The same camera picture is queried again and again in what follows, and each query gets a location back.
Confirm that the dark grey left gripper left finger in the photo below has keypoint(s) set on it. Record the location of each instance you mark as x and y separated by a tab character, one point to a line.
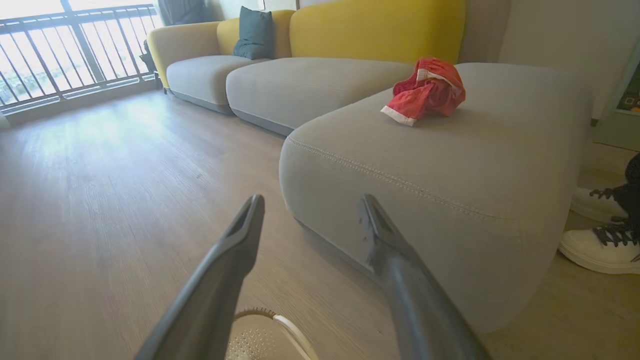
210	290

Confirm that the pale green cabinet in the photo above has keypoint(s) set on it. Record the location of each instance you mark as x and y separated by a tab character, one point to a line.
620	130

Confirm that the dark grey curtain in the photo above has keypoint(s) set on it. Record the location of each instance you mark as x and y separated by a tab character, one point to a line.
185	11

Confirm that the grey and yellow sofa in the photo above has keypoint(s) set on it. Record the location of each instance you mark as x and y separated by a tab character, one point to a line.
450	175

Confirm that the white sneaker black laces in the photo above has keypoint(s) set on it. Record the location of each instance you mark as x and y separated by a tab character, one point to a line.
595	252
592	202

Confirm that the dark metal balcony railing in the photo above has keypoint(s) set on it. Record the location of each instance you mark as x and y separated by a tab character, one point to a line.
86	52

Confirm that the small black bag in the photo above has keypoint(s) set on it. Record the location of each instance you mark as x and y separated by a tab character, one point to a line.
149	57

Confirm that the red and white cloth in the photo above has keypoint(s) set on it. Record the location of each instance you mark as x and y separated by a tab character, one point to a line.
430	95

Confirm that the teal throw cushion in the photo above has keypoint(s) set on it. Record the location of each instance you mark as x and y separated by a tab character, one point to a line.
255	32

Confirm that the white laundry basket brown rim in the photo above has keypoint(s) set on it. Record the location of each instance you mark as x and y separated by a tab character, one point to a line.
250	345

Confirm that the person's black trouser leg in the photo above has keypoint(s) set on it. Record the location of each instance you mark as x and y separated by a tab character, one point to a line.
632	195

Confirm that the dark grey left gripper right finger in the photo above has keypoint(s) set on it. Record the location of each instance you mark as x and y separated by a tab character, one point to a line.
420	310

